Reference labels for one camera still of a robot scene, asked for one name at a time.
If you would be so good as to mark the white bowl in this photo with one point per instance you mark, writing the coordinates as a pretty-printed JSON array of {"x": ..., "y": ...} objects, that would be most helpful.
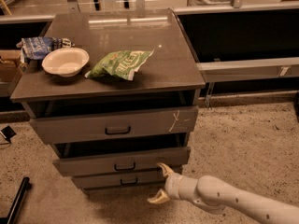
[{"x": 65, "y": 62}]

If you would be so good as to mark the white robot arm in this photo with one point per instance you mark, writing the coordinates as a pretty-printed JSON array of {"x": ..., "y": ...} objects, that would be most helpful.
[{"x": 212, "y": 195}]

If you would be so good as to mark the cardboard box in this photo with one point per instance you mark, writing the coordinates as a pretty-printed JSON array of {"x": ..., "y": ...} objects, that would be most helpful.
[{"x": 11, "y": 66}]

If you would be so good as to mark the blue snack bag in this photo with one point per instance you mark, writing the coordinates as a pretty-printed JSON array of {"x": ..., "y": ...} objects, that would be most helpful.
[{"x": 37, "y": 48}]

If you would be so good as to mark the black bar on floor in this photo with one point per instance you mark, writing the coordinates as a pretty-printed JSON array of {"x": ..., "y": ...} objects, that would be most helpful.
[{"x": 16, "y": 205}]

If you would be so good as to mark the grey drawer cabinet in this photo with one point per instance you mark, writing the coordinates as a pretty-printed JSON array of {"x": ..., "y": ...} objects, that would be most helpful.
[{"x": 168, "y": 79}]

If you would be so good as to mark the green chip bag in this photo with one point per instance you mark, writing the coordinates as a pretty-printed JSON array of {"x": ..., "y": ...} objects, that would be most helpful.
[{"x": 123, "y": 64}]

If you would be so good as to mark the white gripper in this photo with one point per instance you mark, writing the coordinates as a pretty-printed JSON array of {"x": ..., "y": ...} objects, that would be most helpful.
[{"x": 173, "y": 186}]

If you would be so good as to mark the black floor clip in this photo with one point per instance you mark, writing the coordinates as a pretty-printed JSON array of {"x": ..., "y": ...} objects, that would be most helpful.
[{"x": 7, "y": 133}]

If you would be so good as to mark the grey drawer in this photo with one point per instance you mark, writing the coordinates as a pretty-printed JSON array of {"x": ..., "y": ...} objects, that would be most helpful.
[
  {"x": 95, "y": 127},
  {"x": 122, "y": 162},
  {"x": 119, "y": 180}
]

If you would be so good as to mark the grey metal railing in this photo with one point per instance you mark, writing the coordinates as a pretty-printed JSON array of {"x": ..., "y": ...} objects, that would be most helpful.
[{"x": 250, "y": 42}]

